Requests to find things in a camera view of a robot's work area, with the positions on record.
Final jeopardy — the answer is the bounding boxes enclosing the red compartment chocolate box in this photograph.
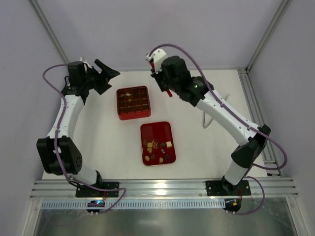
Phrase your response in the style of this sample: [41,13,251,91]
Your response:
[116,86,151,120]

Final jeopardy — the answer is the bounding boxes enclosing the metal serving tongs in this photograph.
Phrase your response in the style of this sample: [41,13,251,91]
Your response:
[203,92,231,129]

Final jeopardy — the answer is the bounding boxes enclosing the red box lid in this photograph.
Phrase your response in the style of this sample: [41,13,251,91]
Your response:
[166,89,173,97]

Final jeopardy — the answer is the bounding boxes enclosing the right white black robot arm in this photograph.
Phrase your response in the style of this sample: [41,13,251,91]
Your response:
[146,55,271,194]

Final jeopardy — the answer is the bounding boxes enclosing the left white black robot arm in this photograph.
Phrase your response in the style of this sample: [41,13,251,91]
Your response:
[36,59,120,195]

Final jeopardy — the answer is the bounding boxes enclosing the red chocolate tray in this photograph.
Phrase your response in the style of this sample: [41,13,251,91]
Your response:
[140,121,176,166]

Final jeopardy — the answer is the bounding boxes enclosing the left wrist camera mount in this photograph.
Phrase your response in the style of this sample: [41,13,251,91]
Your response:
[79,57,94,70]

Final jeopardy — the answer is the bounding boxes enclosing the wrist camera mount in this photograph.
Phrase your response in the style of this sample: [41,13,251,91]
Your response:
[79,57,94,70]
[146,48,167,74]

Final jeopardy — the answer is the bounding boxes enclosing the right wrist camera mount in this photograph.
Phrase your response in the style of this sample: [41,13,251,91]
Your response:
[146,48,167,74]

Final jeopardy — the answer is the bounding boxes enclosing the left aluminium frame post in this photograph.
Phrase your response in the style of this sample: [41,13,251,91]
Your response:
[28,0,70,64]

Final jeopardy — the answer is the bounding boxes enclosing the aluminium frame post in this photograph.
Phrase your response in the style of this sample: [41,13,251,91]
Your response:
[28,0,70,64]
[246,0,292,73]

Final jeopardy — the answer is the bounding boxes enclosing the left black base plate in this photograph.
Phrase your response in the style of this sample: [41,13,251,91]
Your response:
[75,181,119,198]

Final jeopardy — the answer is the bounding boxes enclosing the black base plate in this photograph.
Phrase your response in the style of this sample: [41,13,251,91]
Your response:
[205,179,252,197]
[75,181,119,198]

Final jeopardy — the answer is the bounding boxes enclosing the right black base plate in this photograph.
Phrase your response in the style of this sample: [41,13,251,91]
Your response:
[205,179,252,197]

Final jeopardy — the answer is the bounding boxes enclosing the white slotted cable duct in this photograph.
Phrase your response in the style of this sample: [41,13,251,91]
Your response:
[41,198,225,210]

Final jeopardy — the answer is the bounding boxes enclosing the right aluminium frame post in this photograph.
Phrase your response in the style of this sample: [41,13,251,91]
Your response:
[246,0,292,73]

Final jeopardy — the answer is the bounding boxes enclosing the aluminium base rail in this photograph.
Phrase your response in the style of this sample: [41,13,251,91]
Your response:
[30,177,299,200]

